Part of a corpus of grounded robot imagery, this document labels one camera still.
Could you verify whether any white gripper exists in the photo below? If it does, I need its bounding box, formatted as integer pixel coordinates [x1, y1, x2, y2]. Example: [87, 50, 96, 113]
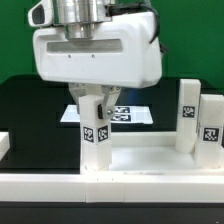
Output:
[33, 12, 162, 119]

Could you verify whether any white desk top tray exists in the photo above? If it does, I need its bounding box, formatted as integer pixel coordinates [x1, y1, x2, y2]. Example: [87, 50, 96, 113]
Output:
[79, 131, 224, 175]

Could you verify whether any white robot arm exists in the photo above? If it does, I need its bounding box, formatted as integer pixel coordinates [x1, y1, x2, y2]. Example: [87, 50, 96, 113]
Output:
[28, 0, 162, 119]

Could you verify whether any fiducial marker sheet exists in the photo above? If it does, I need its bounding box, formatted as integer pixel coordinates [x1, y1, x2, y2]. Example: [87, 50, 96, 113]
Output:
[61, 105, 153, 124]

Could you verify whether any white left fence block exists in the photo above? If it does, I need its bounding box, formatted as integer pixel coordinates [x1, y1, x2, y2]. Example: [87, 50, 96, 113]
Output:
[0, 132, 10, 160]

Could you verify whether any white front fence wall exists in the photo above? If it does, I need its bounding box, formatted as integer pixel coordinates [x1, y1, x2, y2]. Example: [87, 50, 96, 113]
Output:
[0, 174, 224, 203]

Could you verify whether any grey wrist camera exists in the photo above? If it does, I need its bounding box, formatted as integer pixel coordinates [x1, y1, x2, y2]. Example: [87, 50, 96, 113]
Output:
[28, 0, 54, 27]

